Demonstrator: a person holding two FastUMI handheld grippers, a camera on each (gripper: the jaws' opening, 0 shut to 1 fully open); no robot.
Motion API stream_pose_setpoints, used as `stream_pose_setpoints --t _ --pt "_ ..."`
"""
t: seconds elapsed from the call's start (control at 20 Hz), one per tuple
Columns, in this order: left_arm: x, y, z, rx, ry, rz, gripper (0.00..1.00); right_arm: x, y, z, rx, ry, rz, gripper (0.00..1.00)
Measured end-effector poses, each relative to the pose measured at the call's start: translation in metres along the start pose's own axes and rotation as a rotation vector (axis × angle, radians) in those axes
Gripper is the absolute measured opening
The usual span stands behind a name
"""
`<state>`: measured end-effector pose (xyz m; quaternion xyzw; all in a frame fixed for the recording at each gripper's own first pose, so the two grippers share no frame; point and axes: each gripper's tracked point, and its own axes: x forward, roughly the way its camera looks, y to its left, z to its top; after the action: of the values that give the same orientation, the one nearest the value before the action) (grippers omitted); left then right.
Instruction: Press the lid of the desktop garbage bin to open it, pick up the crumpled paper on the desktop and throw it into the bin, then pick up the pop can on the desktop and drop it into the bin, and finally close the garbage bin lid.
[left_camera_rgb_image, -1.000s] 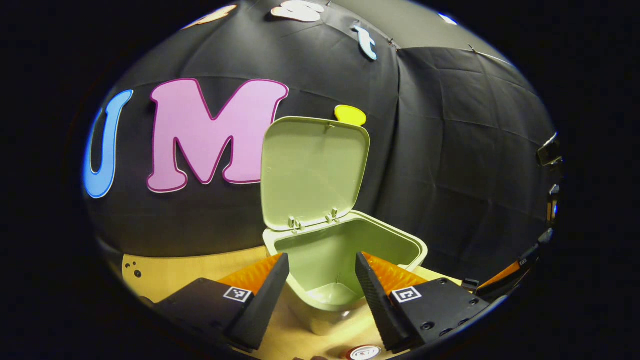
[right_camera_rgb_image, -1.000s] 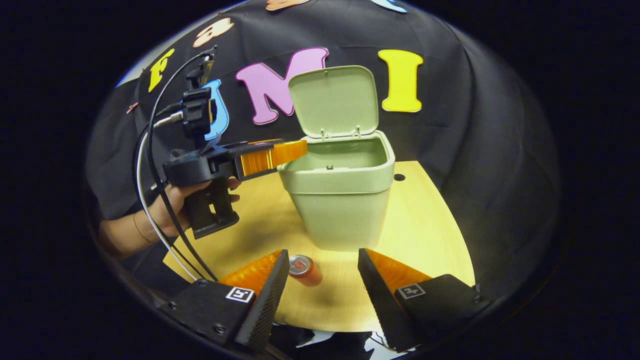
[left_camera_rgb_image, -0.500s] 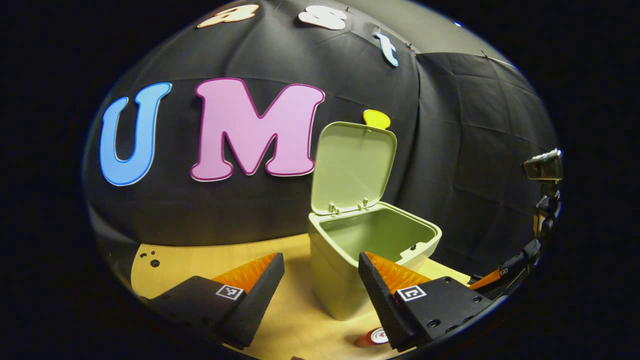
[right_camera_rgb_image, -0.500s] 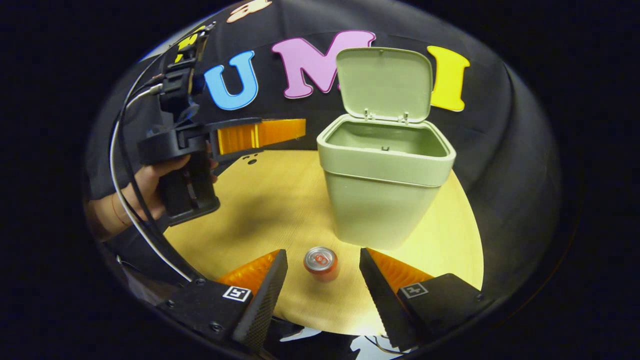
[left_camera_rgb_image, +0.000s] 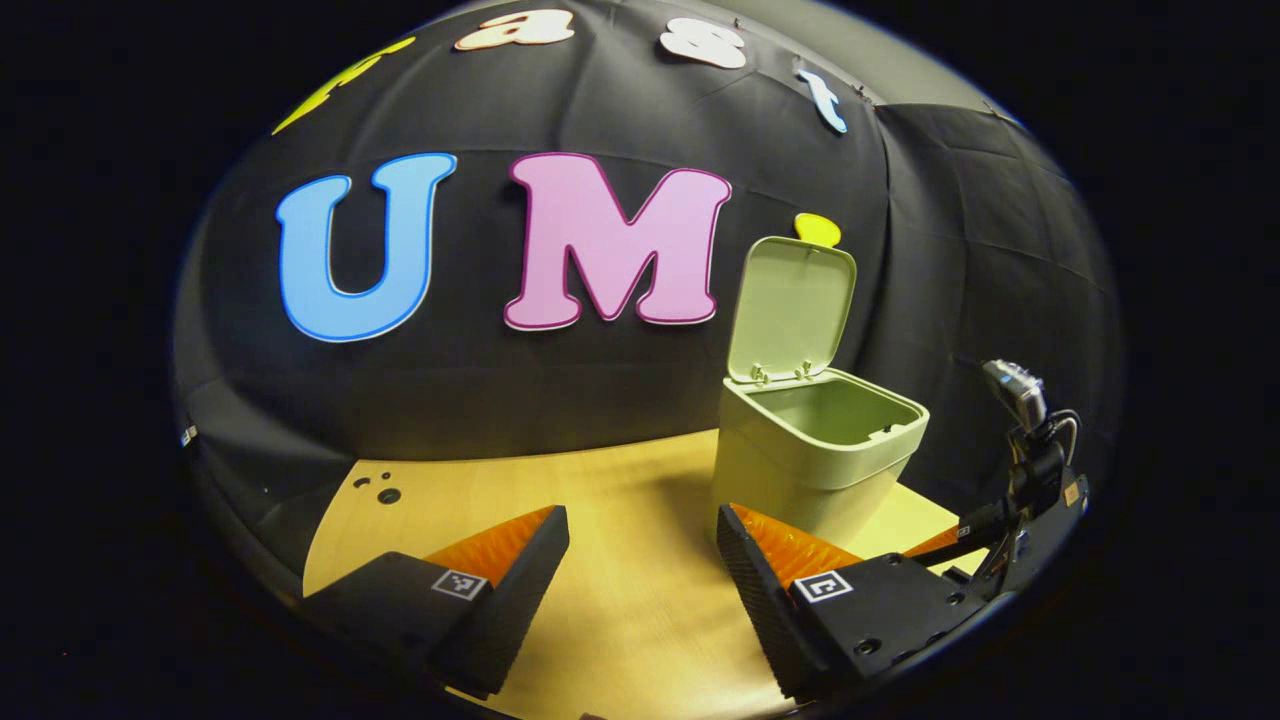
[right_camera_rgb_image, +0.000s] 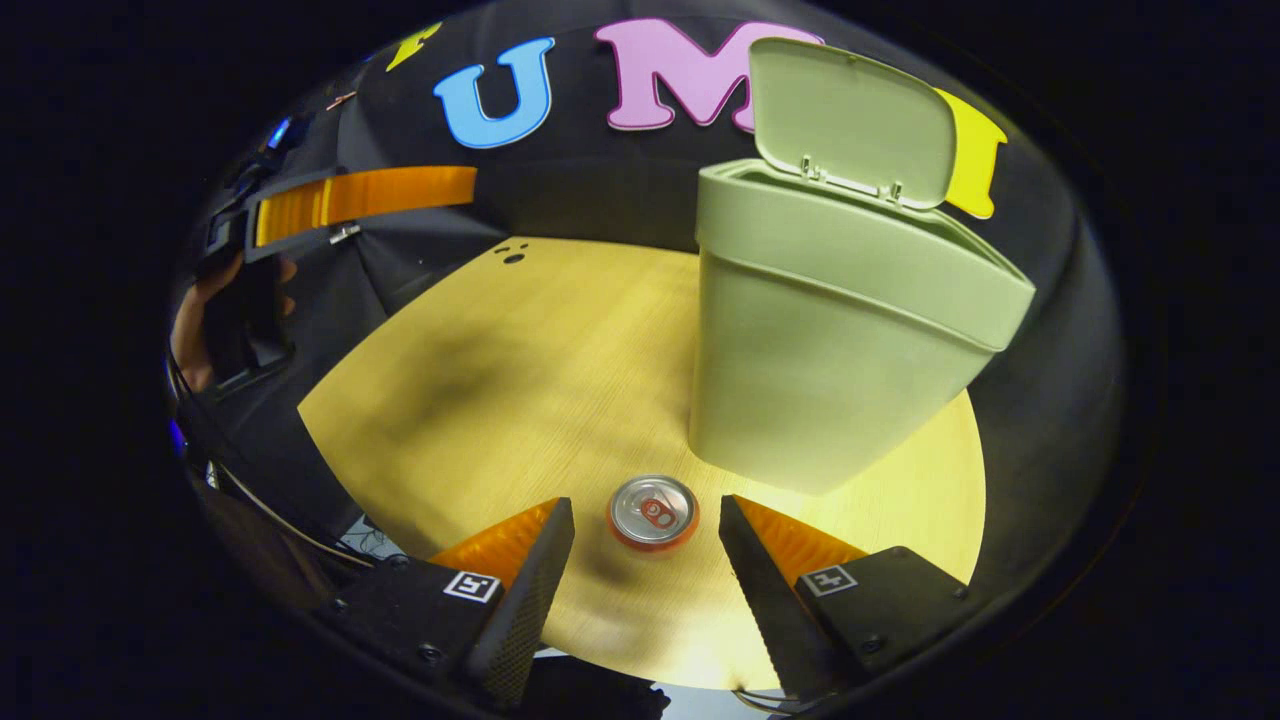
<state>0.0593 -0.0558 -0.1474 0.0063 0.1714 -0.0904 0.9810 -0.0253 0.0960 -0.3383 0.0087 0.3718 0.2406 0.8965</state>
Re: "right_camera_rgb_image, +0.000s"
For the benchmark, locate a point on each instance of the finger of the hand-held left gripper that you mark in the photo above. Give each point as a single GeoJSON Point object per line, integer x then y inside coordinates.
{"type": "Point", "coordinates": [380, 195]}

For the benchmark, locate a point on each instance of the light green garbage bin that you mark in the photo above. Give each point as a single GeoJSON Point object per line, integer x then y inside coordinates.
{"type": "Point", "coordinates": [830, 380]}

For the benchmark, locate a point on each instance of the wooden desktop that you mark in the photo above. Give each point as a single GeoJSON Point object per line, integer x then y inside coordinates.
{"type": "Point", "coordinates": [500, 400]}

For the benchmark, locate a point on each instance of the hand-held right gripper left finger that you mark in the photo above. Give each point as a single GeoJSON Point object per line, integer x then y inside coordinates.
{"type": "Point", "coordinates": [535, 610]}

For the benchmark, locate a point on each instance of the red pop can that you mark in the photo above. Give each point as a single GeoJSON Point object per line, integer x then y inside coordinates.
{"type": "Point", "coordinates": [653, 512]}

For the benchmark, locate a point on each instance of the silver cloth clip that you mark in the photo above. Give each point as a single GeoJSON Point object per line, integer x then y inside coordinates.
{"type": "Point", "coordinates": [345, 233]}

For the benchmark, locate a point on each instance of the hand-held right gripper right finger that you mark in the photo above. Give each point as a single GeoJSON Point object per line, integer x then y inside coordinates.
{"type": "Point", "coordinates": [765, 600]}

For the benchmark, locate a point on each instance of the copper cloth clip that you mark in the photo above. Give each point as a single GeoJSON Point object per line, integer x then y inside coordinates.
{"type": "Point", "coordinates": [340, 100]}

